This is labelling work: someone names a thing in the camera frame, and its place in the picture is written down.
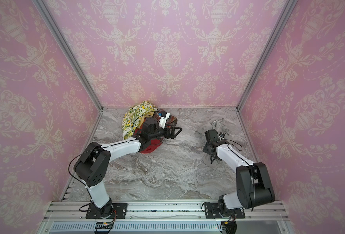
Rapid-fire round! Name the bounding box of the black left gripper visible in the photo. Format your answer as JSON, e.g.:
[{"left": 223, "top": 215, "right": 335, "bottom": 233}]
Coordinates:
[{"left": 148, "top": 123, "right": 182, "bottom": 141}]

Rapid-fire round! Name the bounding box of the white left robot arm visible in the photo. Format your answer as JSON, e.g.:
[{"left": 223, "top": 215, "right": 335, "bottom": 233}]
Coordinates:
[{"left": 74, "top": 117, "right": 183, "bottom": 219}]

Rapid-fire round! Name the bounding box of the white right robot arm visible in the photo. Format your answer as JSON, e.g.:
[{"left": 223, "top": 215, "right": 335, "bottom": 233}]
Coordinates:
[{"left": 203, "top": 130, "right": 276, "bottom": 217}]

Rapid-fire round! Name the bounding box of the brown patterned cloth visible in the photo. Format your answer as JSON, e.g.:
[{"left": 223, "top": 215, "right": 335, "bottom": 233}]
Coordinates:
[{"left": 166, "top": 113, "right": 178, "bottom": 127}]

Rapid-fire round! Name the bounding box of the dark red cloth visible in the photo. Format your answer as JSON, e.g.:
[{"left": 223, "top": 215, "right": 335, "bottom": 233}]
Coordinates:
[{"left": 133, "top": 129, "right": 162, "bottom": 154}]

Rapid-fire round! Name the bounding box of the lemon print floral cloth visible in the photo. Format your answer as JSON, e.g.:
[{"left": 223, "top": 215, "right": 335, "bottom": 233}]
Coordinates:
[{"left": 122, "top": 100, "right": 157, "bottom": 139}]

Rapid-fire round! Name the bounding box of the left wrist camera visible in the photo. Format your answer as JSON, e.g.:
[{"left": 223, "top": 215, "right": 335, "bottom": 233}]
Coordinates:
[{"left": 157, "top": 110, "right": 170, "bottom": 129}]

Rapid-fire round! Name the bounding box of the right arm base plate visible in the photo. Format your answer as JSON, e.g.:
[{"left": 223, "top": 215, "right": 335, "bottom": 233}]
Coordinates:
[{"left": 201, "top": 202, "right": 246, "bottom": 219}]

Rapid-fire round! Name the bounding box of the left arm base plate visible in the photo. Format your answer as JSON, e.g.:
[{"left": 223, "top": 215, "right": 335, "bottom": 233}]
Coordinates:
[{"left": 86, "top": 202, "right": 128, "bottom": 220}]

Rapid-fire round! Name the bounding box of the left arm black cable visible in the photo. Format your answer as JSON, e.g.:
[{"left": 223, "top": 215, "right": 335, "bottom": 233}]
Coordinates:
[{"left": 68, "top": 147, "right": 103, "bottom": 213}]

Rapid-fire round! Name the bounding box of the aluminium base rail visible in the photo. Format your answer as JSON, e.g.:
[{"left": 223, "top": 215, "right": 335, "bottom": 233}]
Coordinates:
[{"left": 38, "top": 199, "right": 294, "bottom": 234}]

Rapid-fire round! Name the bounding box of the right corner aluminium post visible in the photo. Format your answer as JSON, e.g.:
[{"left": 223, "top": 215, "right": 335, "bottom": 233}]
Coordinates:
[{"left": 237, "top": 0, "right": 298, "bottom": 113}]

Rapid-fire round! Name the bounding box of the corner aluminium post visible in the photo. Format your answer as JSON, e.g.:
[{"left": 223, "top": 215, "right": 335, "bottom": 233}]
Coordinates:
[
  {"left": 32, "top": 0, "right": 103, "bottom": 113},
  {"left": 237, "top": 0, "right": 298, "bottom": 113}
]

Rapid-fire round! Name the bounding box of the left corner aluminium post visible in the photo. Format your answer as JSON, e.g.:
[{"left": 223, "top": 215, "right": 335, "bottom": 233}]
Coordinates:
[{"left": 32, "top": 0, "right": 103, "bottom": 113}]

